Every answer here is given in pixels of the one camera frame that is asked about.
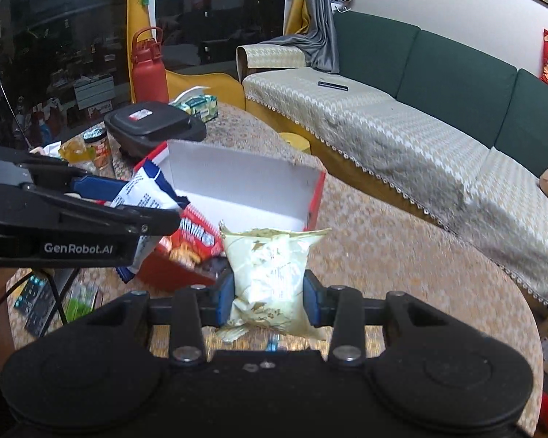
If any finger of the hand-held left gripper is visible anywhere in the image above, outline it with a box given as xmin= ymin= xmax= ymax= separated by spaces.
xmin=27 ymin=163 xmax=134 ymax=202
xmin=37 ymin=194 xmax=182 ymax=239

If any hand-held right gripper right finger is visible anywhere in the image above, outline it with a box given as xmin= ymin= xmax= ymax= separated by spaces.
xmin=302 ymin=269 xmax=457 ymax=366

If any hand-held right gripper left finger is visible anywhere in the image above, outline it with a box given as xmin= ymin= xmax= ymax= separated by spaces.
xmin=80 ymin=268 xmax=236 ymax=366

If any blue white snack packet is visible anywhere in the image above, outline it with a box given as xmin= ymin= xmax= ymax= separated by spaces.
xmin=111 ymin=160 xmax=190 ymax=284

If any red snack packet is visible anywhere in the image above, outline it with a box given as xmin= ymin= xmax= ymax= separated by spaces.
xmin=162 ymin=203 xmax=224 ymax=270

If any cream snack packet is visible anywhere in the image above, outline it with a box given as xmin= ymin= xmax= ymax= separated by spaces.
xmin=219 ymin=221 xmax=332 ymax=343

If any red cardboard box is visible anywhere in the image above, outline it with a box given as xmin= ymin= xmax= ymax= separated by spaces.
xmin=132 ymin=139 xmax=327 ymax=293

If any jar with orange label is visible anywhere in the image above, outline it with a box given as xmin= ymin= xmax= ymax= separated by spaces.
xmin=83 ymin=128 xmax=110 ymax=169

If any clear yellow gift pack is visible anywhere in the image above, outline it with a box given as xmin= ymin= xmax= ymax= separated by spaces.
xmin=59 ymin=139 xmax=96 ymax=174

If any black remote with many buttons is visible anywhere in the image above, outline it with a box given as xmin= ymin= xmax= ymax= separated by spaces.
xmin=14 ymin=274 xmax=56 ymax=336

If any green packet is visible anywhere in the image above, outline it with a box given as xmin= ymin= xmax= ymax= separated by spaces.
xmin=64 ymin=283 xmax=103 ymax=322

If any black electric cooker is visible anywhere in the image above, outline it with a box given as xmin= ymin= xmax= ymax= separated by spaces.
xmin=104 ymin=100 xmax=207 ymax=158

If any green tissue pack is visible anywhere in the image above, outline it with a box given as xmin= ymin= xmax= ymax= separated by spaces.
xmin=169 ymin=86 xmax=219 ymax=123

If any red water bottle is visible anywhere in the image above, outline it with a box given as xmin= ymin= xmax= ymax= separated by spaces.
xmin=130 ymin=26 xmax=171 ymax=105

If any yellow stool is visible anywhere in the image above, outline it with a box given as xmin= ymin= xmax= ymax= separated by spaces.
xmin=278 ymin=132 xmax=312 ymax=153

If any beige sofa cover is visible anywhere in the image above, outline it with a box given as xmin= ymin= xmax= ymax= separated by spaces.
xmin=236 ymin=46 xmax=548 ymax=311

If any yellow giraffe statue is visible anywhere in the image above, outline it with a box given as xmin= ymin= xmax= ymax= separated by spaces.
xmin=99 ymin=0 xmax=245 ymax=110

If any yellow curtain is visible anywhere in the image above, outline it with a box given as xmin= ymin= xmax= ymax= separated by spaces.
xmin=285 ymin=0 xmax=311 ymax=37

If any grey curtain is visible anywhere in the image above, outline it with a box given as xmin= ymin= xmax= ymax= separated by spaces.
xmin=297 ymin=0 xmax=341 ymax=74

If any green sofa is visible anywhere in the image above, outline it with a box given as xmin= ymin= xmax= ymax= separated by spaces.
xmin=236 ymin=11 xmax=548 ymax=320

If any black cable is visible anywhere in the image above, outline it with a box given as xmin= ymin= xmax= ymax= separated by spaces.
xmin=0 ymin=268 xmax=69 ymax=326

